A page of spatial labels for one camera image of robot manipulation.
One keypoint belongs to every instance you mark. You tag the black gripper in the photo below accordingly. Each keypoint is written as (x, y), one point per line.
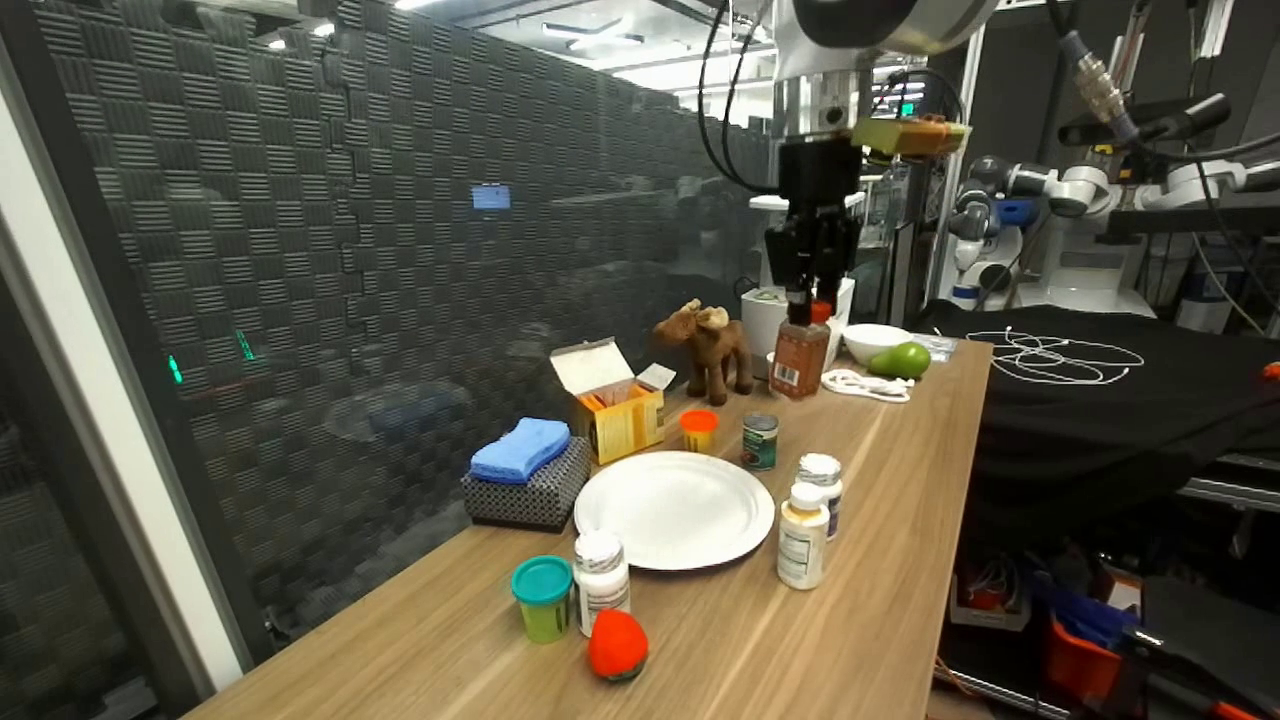
(812, 241)

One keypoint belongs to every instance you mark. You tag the spice bottle with red cap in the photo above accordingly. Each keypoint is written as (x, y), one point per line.
(803, 360)

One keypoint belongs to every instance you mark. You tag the white pill bottle white cap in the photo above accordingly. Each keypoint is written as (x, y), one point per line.
(822, 479)

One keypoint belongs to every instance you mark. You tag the white bottle with tan cap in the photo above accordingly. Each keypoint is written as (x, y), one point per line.
(803, 546)

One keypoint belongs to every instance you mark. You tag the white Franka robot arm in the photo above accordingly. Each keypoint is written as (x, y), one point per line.
(867, 20)

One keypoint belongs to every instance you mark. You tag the white paper plate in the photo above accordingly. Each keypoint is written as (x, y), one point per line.
(675, 512)

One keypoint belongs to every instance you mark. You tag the white bin appliance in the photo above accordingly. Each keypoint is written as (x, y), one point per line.
(762, 320)

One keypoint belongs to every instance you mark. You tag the white bowl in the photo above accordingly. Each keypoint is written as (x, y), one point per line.
(867, 339)

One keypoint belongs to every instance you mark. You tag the white lamp head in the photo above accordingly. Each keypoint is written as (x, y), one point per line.
(762, 203)

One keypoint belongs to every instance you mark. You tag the brown moose plush toy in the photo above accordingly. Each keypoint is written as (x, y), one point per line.
(705, 351)

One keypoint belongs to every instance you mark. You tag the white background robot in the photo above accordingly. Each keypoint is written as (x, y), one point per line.
(995, 247)

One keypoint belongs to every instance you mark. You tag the open yellow cardboard box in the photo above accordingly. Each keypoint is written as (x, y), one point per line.
(626, 421)

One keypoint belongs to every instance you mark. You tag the blue folded cloth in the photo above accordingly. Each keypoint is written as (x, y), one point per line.
(523, 450)

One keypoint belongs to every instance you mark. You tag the black cloth covered table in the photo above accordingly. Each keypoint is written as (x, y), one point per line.
(1134, 413)

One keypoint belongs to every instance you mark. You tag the white supplement bottle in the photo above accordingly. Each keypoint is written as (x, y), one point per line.
(603, 580)

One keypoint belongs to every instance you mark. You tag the green tub with teal lid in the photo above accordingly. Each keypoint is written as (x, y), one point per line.
(541, 587)

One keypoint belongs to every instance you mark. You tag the red toy strawberry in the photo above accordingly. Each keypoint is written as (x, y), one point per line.
(616, 646)

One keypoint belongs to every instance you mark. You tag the red storage bin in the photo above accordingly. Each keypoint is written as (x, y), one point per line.
(1077, 664)

